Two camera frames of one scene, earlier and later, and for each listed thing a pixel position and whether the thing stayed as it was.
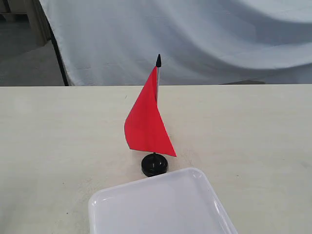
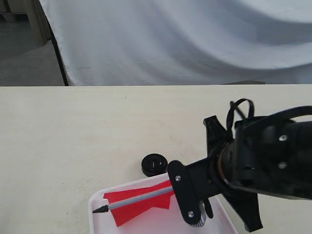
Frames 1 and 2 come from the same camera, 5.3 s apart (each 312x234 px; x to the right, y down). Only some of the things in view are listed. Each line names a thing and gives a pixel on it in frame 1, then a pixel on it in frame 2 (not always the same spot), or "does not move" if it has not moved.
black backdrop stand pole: x=52 y=37 does not move
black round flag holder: x=154 y=164 does not move
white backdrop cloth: x=200 y=42 does not move
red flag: x=146 y=128 -> x=124 y=204
